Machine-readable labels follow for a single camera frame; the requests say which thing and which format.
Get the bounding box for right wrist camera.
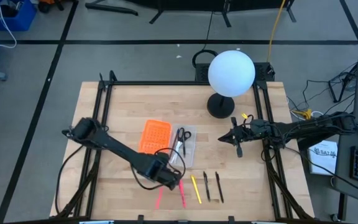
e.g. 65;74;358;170
249;119;273;134

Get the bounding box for black pen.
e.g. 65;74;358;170
214;171;224;204
203;170;211;202

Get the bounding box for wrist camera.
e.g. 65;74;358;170
143;160;169;183
249;119;273;134

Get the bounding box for black folding partition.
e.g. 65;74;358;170
85;0;296;28

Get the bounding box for white paper booklet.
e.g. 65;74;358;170
308;139;339;176

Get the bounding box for yellow cable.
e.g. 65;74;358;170
265;0;288;63

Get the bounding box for pink pencil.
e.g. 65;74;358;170
155;186;165;210

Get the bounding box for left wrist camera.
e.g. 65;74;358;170
143;160;169;183

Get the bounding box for black scissors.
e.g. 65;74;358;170
178;126;193;157

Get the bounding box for blue storage bin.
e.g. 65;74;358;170
0;0;37;32

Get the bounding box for black metal table frame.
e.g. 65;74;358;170
50;70;315;224

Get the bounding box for yellow cable plug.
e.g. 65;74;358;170
291;108;313;121

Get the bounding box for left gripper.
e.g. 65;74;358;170
159;167;183;192

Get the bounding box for yellow highlighter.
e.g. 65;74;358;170
190;174;203;205

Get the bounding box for black floor cable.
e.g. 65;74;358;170
192;12;219;68

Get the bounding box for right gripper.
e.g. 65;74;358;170
217;116;272;159

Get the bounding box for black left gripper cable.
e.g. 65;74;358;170
131;147;187;191

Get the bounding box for clear plastic supply box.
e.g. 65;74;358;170
168;124;198;169

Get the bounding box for orange plastic box lid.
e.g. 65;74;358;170
137;119;173;156

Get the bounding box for white globe lamp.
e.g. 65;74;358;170
206;50;257;119

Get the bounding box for orange and black machine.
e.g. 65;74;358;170
38;0;62;13

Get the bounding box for pink highlighter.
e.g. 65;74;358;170
178;179;187;208

